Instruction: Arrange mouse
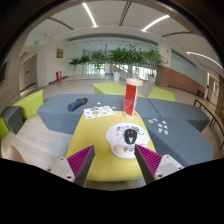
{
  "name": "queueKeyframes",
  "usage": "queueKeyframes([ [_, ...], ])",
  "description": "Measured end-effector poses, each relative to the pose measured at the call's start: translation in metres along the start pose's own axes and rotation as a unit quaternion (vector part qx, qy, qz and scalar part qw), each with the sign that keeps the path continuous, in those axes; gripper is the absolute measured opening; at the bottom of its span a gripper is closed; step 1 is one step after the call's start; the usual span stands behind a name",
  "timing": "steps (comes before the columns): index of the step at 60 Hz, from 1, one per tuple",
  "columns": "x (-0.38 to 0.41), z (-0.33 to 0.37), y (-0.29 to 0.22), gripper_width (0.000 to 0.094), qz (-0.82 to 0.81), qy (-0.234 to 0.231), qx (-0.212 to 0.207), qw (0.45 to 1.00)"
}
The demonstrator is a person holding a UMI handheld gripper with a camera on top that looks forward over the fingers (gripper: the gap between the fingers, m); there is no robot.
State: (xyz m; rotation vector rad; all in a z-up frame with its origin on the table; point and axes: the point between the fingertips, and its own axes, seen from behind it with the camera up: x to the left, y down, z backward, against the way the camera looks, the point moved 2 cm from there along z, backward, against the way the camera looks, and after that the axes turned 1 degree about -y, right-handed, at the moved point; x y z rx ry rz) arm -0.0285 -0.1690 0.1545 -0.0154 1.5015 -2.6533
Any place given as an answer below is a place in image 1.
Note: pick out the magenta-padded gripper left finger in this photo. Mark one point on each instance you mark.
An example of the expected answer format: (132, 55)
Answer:
(78, 163)

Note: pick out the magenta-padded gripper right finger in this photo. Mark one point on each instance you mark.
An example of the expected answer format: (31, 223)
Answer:
(151, 161)

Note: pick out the black computer mouse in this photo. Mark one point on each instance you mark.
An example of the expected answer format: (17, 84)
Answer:
(130, 136)

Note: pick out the round white printed mouse pad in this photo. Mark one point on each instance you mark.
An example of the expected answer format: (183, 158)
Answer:
(116, 140)

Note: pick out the long grey upholstered bench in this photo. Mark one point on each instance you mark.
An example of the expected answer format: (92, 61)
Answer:
(60, 115)

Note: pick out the white rectangular sticker sheet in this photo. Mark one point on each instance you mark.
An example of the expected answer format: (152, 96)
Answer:
(98, 112)

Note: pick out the red cylinder with wooden ends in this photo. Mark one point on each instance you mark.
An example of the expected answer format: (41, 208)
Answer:
(130, 100)

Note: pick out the lime green bench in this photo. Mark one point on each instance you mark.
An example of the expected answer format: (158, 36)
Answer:
(161, 94)
(108, 88)

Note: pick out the lime green sofa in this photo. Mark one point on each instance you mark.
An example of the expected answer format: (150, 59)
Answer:
(30, 105)

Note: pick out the small grey seat block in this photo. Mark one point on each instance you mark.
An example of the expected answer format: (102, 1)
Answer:
(12, 120)

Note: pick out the red fire extinguisher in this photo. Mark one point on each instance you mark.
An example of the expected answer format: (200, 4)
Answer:
(58, 76)

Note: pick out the potted green plants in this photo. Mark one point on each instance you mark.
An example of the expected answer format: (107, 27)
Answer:
(120, 56)

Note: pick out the green exit sign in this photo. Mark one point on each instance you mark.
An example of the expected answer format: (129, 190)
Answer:
(36, 42)

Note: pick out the ceiling strip lights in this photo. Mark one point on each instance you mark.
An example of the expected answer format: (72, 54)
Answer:
(89, 14)

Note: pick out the wooden frame bench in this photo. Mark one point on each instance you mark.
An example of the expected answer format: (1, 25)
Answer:
(218, 120)

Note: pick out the framed wall picture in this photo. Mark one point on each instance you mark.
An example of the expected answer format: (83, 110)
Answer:
(60, 53)

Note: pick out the black wall screen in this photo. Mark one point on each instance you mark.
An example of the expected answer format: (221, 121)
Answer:
(2, 73)

